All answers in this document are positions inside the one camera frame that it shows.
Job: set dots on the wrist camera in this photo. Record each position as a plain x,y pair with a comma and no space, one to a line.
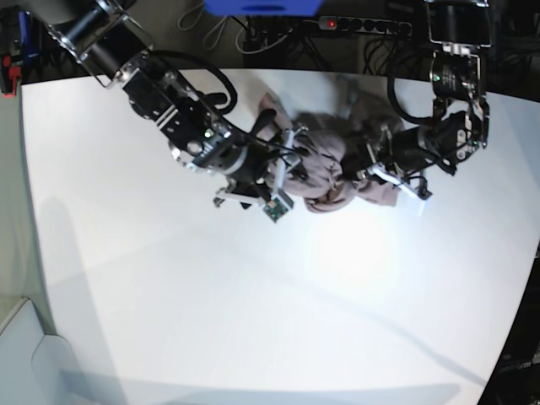
278,206
414,206

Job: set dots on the mauve t-shirt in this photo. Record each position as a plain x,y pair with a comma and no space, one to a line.
325,143

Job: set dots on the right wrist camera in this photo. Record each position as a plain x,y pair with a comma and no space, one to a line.
278,206

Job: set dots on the grey rounded bin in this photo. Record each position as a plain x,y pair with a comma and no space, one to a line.
34,365

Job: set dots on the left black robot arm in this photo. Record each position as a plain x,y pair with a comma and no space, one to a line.
459,36

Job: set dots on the red and black clamp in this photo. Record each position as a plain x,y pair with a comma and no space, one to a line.
10,74

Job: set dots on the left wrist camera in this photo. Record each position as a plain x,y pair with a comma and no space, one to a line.
414,206

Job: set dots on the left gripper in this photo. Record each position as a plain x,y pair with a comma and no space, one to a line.
391,157

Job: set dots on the blue plastic box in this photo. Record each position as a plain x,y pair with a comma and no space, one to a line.
263,7

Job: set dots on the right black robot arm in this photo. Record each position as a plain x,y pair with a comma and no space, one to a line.
104,39

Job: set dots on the black power strip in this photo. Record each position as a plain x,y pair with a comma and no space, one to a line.
366,26

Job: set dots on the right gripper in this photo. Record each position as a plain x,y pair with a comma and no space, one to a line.
255,171

